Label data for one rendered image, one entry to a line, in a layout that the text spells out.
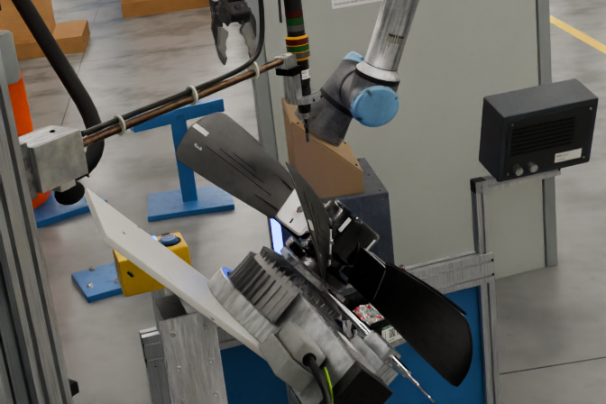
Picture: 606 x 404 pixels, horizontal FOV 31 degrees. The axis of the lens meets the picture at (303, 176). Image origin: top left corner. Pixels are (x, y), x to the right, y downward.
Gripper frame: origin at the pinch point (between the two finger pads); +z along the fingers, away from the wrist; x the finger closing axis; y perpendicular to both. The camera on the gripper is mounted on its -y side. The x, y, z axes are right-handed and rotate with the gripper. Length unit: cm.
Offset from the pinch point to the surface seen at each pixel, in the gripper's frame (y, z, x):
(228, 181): -56, 9, 18
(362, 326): -80, 33, 3
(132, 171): 364, 143, -14
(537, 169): -20, 36, -66
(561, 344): 68, 143, -122
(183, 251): -19.5, 36.8, 22.8
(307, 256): -65, 24, 7
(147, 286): -19, 43, 32
